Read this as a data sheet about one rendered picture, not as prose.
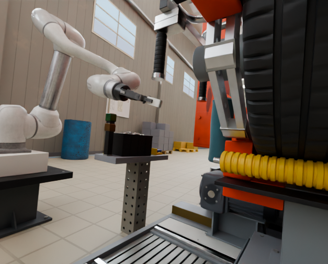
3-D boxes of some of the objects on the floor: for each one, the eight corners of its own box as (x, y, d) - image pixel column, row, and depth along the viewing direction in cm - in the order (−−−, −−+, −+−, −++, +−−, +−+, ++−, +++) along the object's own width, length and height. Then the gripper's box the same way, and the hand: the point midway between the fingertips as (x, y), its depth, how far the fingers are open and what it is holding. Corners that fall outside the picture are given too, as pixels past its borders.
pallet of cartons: (182, 150, 924) (183, 141, 925) (198, 152, 886) (199, 143, 887) (172, 150, 818) (172, 141, 819) (189, 152, 779) (190, 142, 781)
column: (132, 237, 102) (139, 161, 103) (120, 230, 107) (126, 158, 109) (144, 230, 110) (150, 160, 111) (133, 224, 115) (138, 157, 117)
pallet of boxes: (156, 151, 694) (158, 124, 697) (172, 153, 660) (174, 125, 663) (139, 152, 603) (142, 121, 606) (157, 155, 570) (160, 122, 573)
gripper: (111, 79, 78) (154, 90, 66) (131, 87, 89) (171, 98, 77) (106, 96, 79) (148, 110, 67) (127, 102, 90) (166, 115, 78)
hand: (154, 101), depth 74 cm, fingers closed
